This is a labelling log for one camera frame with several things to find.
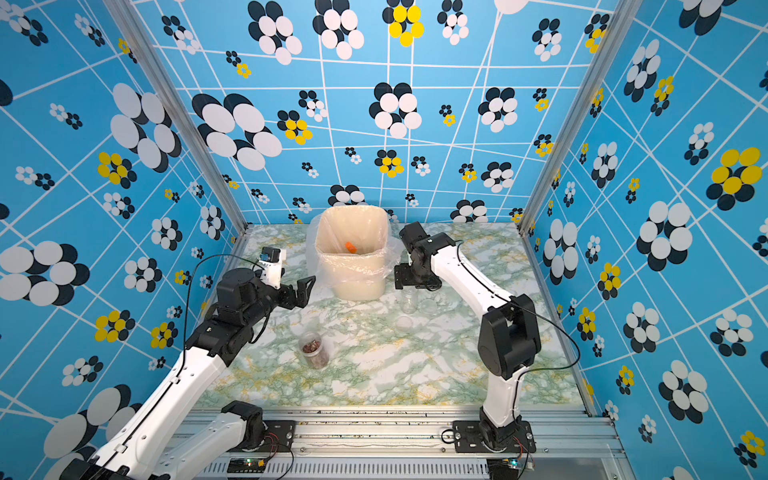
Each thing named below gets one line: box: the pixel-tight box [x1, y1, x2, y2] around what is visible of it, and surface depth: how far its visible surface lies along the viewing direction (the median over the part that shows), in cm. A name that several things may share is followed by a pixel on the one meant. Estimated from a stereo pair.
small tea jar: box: [401, 289, 417, 315], surface depth 96 cm
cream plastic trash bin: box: [315, 205, 389, 301], surface depth 93 cm
